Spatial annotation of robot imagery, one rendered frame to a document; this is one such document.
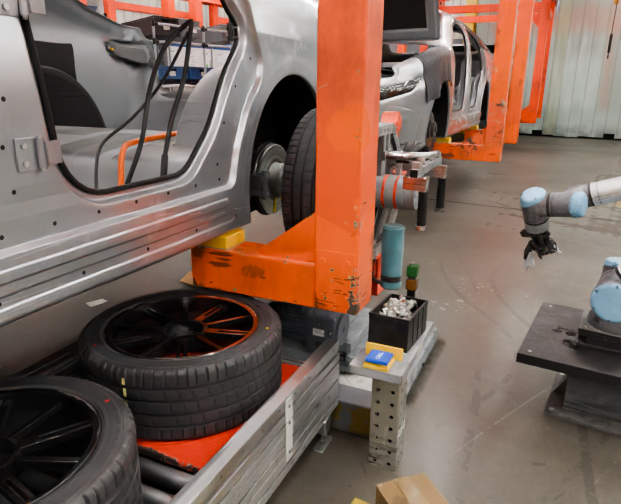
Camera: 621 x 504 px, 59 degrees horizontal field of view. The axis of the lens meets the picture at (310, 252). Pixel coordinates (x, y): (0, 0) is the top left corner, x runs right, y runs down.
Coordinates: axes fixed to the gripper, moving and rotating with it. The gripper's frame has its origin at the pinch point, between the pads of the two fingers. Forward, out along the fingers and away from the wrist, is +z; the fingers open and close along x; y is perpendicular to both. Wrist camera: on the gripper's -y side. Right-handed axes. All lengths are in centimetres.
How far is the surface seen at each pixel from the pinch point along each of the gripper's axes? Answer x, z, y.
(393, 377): -78, -38, 50
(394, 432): -85, -8, 46
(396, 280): -57, -20, -7
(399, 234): -49, -37, -12
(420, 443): -79, 16, 39
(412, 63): 66, 16, -283
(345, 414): -99, 1, 23
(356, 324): -79, 7, -24
